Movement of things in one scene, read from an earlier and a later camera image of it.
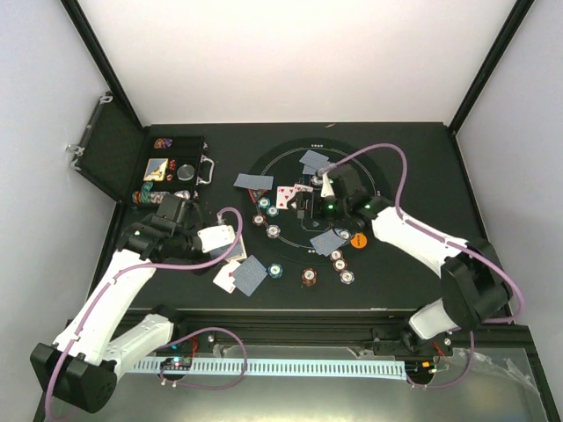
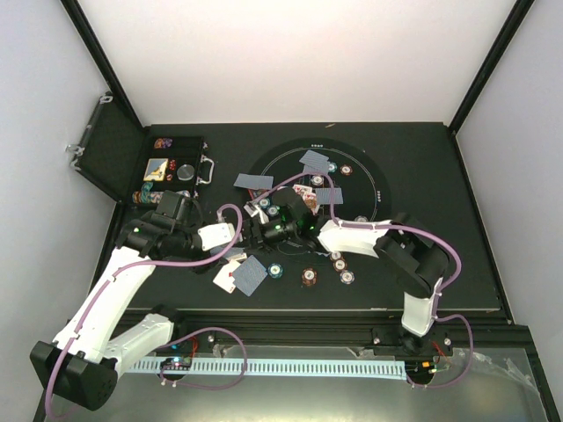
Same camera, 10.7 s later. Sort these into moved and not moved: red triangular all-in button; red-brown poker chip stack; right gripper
Moved: right gripper
Not moved: red-brown poker chip stack; red triangular all-in button
